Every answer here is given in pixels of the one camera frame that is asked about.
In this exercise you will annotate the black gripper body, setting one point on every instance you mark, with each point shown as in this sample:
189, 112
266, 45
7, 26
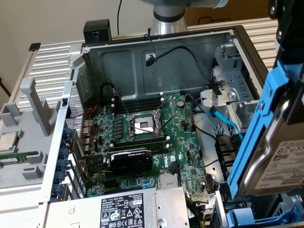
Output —
289, 16

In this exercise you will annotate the hard disk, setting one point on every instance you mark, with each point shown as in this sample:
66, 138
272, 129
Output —
251, 133

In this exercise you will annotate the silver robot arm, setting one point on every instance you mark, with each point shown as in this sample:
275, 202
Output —
166, 23

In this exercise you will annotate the metal disk bay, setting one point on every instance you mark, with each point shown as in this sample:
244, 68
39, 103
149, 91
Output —
266, 205

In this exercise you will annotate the blue disk carrier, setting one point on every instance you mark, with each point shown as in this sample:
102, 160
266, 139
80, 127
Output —
243, 215

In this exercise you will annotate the metal drive cage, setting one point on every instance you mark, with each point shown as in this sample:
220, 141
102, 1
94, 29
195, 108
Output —
237, 78

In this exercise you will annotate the coin battery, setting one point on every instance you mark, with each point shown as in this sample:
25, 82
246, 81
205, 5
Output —
181, 103

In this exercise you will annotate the white barcode tag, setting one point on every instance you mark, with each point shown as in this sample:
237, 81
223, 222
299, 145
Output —
211, 200

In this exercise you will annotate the metal socket cover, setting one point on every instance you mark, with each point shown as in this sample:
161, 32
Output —
166, 107

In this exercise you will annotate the black RAM slot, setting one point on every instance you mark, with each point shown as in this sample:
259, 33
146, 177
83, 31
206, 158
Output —
142, 101
159, 148
142, 141
142, 107

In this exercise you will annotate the silver chipset heatsink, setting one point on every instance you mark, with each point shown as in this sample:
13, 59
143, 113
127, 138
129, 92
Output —
168, 181

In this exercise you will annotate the CPU socket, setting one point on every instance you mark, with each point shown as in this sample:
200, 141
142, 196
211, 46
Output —
142, 124

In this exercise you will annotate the metal locking lever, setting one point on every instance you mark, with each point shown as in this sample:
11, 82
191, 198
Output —
122, 104
142, 129

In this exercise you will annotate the grey power supply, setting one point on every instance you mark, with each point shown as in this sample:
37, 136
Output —
166, 204

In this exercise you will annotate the black graphics card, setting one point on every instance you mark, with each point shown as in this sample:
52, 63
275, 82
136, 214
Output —
130, 164

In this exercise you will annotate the open PC case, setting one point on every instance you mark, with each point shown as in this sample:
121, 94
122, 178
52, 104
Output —
118, 71

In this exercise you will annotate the black CPU cooler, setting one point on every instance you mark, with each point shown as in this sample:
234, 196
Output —
97, 33

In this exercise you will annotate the green motherboard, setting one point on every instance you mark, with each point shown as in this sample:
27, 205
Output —
102, 116

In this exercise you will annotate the black expansion slot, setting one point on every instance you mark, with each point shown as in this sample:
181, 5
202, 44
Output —
114, 184

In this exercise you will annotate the dark blue slot latch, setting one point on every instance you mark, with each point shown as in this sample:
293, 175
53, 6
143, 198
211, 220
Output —
67, 131
60, 177
63, 153
62, 165
58, 190
64, 143

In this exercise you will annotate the small black table clip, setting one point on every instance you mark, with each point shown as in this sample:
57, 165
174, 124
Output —
34, 46

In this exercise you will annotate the grey parts rack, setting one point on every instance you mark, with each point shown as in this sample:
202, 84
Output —
28, 147

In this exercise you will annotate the green RAM stick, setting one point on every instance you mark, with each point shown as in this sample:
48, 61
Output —
19, 155

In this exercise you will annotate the silver CPU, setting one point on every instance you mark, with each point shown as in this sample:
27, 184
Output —
7, 142

